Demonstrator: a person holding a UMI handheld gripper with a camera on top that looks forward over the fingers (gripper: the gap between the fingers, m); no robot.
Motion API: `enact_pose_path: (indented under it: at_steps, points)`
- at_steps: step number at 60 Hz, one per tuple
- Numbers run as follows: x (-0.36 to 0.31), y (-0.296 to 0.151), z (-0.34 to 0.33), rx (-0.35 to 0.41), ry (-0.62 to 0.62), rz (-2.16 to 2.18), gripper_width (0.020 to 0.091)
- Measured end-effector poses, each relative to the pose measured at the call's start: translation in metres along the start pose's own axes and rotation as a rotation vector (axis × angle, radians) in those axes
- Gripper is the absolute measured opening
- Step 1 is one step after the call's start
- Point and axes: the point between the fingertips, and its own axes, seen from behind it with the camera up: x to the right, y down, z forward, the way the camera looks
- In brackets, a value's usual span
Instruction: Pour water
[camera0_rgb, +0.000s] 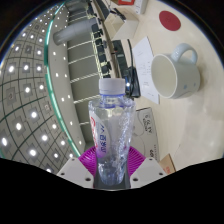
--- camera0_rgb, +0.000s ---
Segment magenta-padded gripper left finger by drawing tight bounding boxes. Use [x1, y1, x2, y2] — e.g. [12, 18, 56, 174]
[56, 146, 98, 189]

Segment white remote control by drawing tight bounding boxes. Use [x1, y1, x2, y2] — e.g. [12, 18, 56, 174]
[134, 0, 149, 15]

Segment black marker pen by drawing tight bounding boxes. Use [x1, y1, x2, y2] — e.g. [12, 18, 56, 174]
[111, 8, 128, 20]

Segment flat round red coaster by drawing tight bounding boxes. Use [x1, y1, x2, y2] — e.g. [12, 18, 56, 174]
[158, 10, 182, 32]

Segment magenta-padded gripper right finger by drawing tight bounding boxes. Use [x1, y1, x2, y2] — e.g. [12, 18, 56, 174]
[126, 145, 168, 189]

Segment recessed ceiling lights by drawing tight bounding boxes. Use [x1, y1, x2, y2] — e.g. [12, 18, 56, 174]
[0, 6, 84, 174]

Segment white ceramic mug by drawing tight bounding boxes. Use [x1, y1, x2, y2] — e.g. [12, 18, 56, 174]
[150, 43, 202, 100]

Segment clear plastic water bottle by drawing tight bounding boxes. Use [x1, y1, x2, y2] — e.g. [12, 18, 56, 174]
[87, 78, 137, 186]

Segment large white cardboard box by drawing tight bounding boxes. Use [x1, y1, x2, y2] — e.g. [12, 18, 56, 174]
[134, 107, 161, 163]

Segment row of black office chairs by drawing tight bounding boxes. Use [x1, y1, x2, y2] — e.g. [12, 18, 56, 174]
[88, 0, 113, 79]

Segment beige compartment organizer box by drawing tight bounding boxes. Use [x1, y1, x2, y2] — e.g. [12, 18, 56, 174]
[111, 11, 140, 41]

